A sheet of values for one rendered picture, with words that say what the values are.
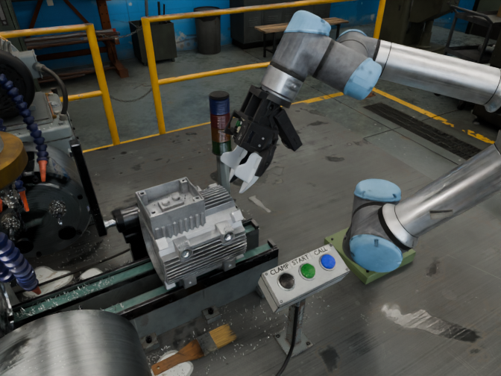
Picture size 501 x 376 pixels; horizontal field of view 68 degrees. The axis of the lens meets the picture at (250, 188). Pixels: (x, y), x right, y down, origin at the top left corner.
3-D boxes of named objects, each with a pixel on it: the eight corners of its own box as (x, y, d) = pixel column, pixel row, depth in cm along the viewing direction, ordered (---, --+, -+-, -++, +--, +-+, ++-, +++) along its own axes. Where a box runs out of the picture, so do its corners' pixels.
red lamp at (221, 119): (215, 130, 110) (215, 116, 108) (207, 123, 115) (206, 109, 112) (233, 126, 113) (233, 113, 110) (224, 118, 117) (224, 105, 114)
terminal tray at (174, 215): (155, 245, 78) (150, 218, 74) (139, 216, 86) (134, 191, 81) (207, 225, 83) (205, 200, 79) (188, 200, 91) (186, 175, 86)
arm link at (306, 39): (338, 25, 65) (295, 3, 65) (308, 84, 68) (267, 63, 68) (334, 30, 72) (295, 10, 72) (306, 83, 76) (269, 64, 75)
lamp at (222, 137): (216, 144, 113) (215, 130, 110) (208, 136, 117) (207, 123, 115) (234, 139, 115) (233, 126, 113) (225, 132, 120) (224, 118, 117)
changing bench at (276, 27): (331, 46, 597) (335, 17, 572) (344, 51, 573) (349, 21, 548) (253, 57, 545) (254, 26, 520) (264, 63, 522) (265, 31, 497)
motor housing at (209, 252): (171, 305, 84) (159, 244, 73) (145, 253, 97) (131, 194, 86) (247, 271, 92) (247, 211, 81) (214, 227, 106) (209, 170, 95)
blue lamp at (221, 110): (215, 116, 108) (214, 102, 105) (206, 109, 112) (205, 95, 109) (233, 113, 110) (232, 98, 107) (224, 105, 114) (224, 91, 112)
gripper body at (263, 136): (221, 134, 76) (247, 79, 73) (252, 144, 82) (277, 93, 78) (238, 151, 71) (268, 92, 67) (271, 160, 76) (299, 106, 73)
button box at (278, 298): (273, 314, 72) (280, 305, 68) (256, 282, 75) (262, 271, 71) (341, 280, 79) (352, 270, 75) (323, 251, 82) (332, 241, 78)
